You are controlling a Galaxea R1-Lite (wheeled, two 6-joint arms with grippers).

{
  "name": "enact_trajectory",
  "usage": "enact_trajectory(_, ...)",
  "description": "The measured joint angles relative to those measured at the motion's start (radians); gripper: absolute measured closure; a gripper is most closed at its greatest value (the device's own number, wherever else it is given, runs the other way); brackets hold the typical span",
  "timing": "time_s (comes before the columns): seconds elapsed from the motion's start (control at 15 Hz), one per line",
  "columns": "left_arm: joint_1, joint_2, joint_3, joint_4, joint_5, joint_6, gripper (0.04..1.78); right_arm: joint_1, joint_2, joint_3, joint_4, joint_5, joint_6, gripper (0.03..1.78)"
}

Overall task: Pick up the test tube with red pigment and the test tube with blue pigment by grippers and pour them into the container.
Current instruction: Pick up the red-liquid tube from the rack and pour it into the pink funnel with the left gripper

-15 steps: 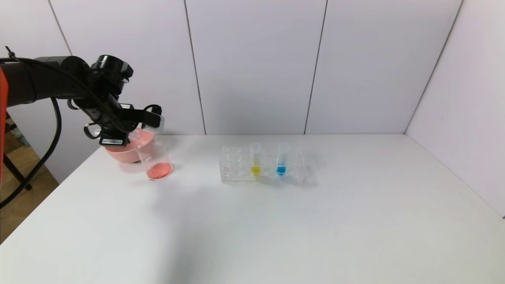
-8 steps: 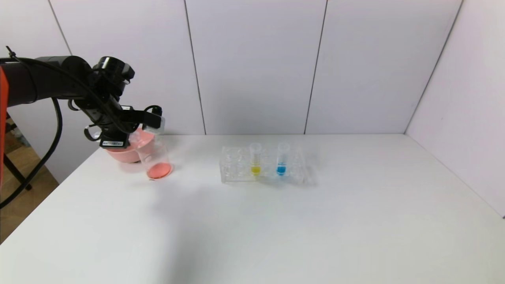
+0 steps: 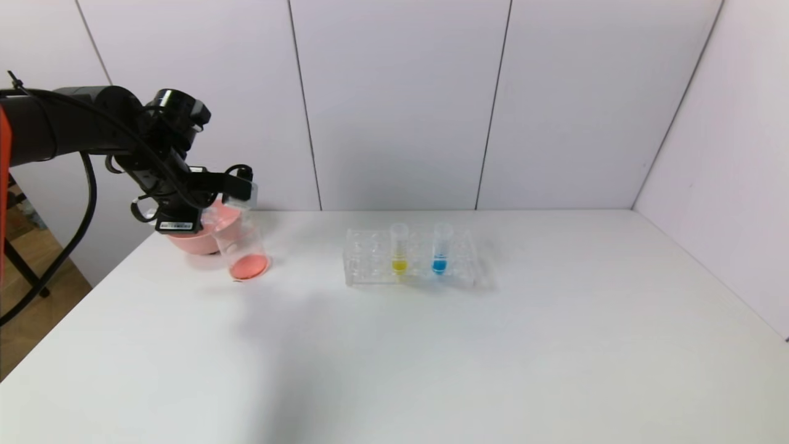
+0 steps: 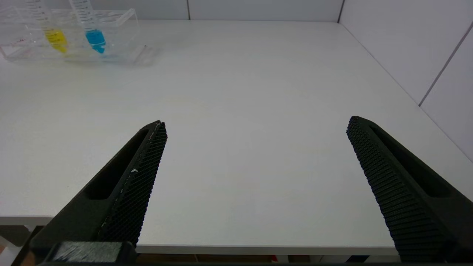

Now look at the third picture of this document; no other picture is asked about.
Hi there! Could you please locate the clear glass beaker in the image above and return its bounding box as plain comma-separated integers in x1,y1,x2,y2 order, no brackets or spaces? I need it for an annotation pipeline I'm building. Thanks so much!
211,210,271,282

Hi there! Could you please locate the pink bowl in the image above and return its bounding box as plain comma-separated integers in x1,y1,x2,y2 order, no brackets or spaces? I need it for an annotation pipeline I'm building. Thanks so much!
164,200,243,256

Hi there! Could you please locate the test tube with red pigment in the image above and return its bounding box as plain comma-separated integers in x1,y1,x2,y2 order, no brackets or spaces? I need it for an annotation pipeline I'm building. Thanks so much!
202,199,248,230

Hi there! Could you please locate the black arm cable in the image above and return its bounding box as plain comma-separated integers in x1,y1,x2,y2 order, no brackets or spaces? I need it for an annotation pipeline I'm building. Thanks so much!
0,150,99,327

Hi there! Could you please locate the test tube with yellow pigment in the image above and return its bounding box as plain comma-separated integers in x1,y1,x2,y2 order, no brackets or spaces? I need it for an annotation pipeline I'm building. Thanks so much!
390,222,411,277

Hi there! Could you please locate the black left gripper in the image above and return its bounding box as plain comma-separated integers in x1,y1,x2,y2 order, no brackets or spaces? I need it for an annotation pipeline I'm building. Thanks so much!
154,184,204,234

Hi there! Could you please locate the black stand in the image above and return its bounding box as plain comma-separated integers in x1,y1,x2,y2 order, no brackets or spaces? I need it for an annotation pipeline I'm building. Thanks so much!
0,176,51,299

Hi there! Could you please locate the clear plastic test tube rack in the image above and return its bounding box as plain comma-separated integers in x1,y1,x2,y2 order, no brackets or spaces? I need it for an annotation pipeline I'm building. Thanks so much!
343,224,494,290

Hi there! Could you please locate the test tube with blue pigment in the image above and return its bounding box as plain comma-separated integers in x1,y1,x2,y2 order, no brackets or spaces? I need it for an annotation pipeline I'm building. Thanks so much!
430,221,453,276

